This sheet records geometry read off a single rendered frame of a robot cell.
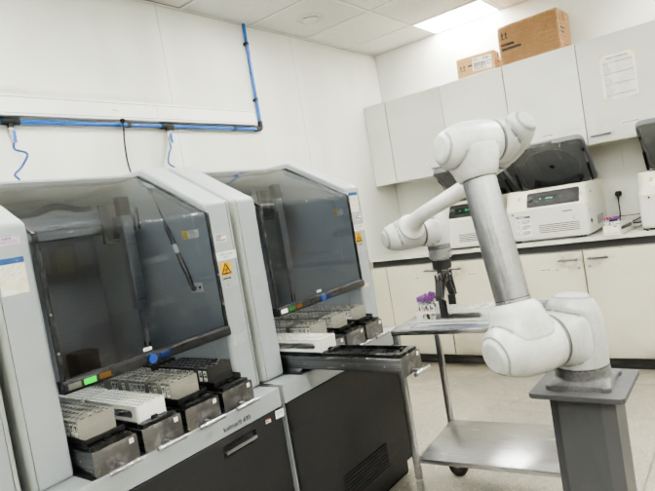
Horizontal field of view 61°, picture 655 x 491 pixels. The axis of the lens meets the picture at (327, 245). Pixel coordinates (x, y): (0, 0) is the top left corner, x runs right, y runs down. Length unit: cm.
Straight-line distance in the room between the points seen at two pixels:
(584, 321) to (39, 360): 150
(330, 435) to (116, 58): 225
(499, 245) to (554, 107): 279
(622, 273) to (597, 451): 230
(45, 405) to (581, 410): 148
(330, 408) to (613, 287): 232
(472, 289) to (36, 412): 332
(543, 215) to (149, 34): 277
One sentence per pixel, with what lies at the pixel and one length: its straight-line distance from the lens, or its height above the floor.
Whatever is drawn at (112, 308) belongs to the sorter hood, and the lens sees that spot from 176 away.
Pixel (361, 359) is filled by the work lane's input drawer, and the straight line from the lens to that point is 201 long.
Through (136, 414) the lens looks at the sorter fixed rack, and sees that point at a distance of 178.
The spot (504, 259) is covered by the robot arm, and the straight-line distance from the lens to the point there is 166.
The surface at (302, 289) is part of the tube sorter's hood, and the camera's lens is 231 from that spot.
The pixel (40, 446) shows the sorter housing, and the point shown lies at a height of 85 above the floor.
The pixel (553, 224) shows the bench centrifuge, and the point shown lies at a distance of 409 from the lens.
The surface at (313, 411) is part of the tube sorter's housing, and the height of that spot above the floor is 58.
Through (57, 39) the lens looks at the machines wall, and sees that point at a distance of 323.
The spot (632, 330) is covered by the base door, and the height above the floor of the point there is 27.
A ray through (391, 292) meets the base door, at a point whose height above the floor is 60.
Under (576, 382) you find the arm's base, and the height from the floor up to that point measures 72.
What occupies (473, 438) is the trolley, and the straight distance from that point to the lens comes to 259.
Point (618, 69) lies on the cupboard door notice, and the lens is 430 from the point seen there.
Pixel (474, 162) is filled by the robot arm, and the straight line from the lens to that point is 167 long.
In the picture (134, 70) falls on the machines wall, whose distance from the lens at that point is 340.
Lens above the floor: 132
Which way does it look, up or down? 3 degrees down
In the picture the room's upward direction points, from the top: 10 degrees counter-clockwise
